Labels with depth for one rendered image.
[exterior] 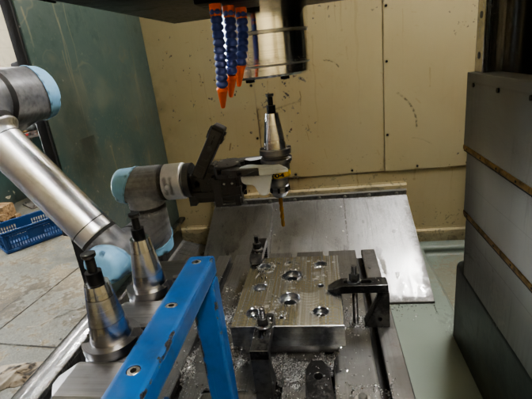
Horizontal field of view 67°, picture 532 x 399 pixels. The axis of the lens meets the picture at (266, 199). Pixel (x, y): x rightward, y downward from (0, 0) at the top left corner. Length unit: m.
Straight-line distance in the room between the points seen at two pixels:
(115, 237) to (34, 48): 0.66
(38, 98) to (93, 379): 0.64
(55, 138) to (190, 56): 0.79
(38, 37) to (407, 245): 1.42
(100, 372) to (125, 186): 0.46
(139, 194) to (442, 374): 0.94
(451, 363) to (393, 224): 0.65
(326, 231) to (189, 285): 1.24
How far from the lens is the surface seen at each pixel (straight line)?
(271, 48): 0.69
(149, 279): 0.56
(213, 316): 0.64
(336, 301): 0.90
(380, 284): 0.92
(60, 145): 1.28
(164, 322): 0.49
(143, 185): 0.84
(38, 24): 1.32
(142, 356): 0.45
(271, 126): 0.76
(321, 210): 1.83
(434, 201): 1.96
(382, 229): 1.75
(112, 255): 0.76
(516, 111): 0.83
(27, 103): 0.95
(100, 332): 0.48
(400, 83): 1.80
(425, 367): 1.32
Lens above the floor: 1.50
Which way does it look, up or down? 19 degrees down
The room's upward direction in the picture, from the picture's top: 7 degrees counter-clockwise
